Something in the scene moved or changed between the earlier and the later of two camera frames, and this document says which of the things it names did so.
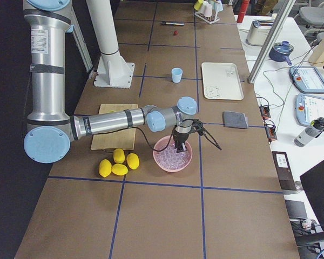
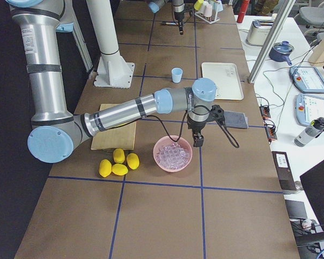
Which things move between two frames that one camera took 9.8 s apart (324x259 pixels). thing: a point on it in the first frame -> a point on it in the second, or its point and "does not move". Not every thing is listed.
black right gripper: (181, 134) -> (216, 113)
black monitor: (319, 183) does not move
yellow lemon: (119, 169) does not move
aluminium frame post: (270, 41) does not move
